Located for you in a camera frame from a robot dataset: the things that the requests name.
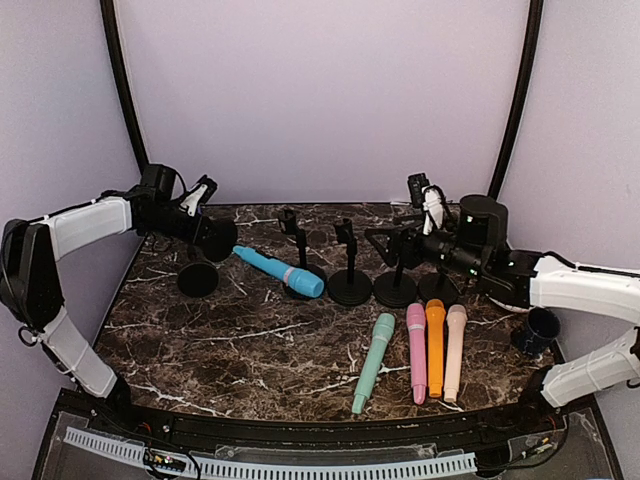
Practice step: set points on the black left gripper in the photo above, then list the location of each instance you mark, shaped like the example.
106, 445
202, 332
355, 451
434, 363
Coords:
192, 235

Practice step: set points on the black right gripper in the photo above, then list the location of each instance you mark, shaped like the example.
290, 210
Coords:
391, 255

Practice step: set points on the black stand with blue microphone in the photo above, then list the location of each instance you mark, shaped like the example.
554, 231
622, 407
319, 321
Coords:
217, 238

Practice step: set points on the black stand with purple microphone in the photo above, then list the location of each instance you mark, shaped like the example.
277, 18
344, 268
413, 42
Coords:
199, 277

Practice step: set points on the black stand with orange microphone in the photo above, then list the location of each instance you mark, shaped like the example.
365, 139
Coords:
395, 289

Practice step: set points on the black stand with pink microphone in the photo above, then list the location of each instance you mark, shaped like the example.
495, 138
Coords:
349, 287

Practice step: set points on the black stand for beige microphone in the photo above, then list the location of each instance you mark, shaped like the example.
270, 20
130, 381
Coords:
438, 285

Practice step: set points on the black stand with green microphone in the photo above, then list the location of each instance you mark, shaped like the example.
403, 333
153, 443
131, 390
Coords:
288, 225

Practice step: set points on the pink toy microphone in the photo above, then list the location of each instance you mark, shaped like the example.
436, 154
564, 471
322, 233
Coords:
416, 325

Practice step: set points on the mint green toy microphone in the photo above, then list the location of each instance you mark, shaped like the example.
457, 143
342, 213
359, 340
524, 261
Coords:
381, 335

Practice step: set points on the orange toy microphone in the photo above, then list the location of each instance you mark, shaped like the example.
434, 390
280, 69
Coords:
435, 316

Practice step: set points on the blue toy microphone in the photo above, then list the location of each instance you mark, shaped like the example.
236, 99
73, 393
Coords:
298, 279

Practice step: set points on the beige toy microphone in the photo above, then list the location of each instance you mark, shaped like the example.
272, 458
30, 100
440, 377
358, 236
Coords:
456, 323

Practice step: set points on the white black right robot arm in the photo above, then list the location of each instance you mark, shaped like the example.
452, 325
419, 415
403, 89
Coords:
476, 246

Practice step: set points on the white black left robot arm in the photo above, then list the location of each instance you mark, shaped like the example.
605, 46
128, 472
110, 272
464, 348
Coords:
31, 251

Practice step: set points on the dark blue mug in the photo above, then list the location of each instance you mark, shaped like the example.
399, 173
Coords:
541, 328

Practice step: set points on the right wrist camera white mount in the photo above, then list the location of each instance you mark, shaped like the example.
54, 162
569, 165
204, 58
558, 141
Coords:
430, 199

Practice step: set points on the black left corner post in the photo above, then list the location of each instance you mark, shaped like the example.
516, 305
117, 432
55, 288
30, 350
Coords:
118, 67

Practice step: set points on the black corner post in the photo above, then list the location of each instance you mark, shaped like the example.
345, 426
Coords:
526, 64
118, 67

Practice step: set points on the black aluminium rail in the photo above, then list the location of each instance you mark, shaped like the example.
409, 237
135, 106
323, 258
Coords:
487, 431

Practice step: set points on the white slotted cable duct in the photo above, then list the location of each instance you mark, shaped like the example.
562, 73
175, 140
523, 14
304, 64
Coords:
413, 462

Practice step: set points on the black right corner post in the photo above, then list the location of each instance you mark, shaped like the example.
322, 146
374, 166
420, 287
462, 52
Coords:
526, 64

